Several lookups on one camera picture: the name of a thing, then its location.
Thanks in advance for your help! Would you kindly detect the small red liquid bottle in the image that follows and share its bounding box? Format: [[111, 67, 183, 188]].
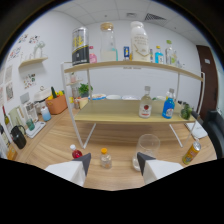
[[69, 143, 84, 160]]

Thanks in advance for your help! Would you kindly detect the black kettle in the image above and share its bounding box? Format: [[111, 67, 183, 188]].
[[9, 124, 28, 150]]

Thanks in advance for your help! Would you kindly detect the large white bottle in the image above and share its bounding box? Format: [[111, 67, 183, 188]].
[[130, 20, 151, 63]]

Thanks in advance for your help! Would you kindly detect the white bowl blue rim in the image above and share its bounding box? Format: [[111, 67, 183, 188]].
[[89, 93, 107, 101]]

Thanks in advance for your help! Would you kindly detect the clear bottle red fruit label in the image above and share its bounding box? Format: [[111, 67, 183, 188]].
[[138, 85, 153, 119]]

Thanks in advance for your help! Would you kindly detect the orange basket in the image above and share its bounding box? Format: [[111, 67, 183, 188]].
[[45, 94, 69, 116]]

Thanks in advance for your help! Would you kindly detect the pink bottle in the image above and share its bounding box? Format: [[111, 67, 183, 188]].
[[88, 45, 98, 64]]

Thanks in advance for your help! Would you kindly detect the white kitchen scale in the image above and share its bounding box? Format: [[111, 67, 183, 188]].
[[25, 120, 47, 139]]

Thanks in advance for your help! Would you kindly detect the wine bottle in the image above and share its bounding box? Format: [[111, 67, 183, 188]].
[[1, 105, 12, 127], [0, 123, 11, 149]]

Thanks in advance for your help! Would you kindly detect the brown door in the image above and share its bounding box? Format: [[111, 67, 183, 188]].
[[195, 44, 218, 113]]

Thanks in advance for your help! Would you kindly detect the ceiling air vent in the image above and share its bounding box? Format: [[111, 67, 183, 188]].
[[143, 12, 168, 22]]

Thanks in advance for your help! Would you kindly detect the green limes bunch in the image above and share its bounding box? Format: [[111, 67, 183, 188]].
[[180, 103, 194, 121]]

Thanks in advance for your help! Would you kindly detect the blue white cup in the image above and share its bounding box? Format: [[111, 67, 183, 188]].
[[40, 105, 52, 123]]

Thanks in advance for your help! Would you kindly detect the yellow drink can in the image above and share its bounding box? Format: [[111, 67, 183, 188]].
[[181, 141, 202, 166]]

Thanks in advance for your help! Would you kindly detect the green potted plant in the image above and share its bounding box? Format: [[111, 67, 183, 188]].
[[78, 83, 94, 98]]

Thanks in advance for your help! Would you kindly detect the clear bottle green cap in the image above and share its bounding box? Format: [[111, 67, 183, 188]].
[[165, 39, 175, 65]]

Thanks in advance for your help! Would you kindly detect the light blue labelled bottle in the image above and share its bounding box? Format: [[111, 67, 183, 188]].
[[154, 45, 165, 65]]

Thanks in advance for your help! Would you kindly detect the clear bottle orange cap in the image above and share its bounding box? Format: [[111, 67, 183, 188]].
[[99, 147, 113, 170]]

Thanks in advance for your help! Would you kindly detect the white lidded pot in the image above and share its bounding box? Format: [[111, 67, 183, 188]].
[[33, 85, 53, 103]]

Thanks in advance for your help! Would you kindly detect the white two-tier wooden shelf rack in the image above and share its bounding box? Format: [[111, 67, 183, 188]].
[[60, 59, 206, 150]]

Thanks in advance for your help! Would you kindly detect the glass jar cork lid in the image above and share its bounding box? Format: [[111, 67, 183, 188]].
[[99, 22, 119, 62]]

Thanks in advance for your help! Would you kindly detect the teal cup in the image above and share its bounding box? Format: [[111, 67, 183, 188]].
[[25, 118, 36, 132]]

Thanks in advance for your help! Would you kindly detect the blue liquid bottle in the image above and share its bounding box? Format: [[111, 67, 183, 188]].
[[161, 87, 176, 120]]

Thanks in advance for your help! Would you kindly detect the large black yellow can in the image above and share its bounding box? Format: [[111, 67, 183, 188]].
[[71, 26, 90, 67]]

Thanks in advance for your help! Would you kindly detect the wooden wall shelf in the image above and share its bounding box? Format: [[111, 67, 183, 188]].
[[18, 56, 49, 69]]

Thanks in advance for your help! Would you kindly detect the white notebook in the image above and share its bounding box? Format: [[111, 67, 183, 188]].
[[185, 120, 209, 140]]

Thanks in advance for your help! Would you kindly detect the green cucumber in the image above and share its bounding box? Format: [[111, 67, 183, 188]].
[[50, 86, 58, 99]]

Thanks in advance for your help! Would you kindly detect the black armchair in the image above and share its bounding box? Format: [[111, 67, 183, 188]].
[[203, 109, 224, 159]]

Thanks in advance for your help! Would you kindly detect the small red white carton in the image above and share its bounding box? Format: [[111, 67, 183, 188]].
[[122, 45, 131, 61]]

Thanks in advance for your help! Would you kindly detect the clear drinking glass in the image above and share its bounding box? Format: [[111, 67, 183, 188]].
[[131, 133, 161, 172]]

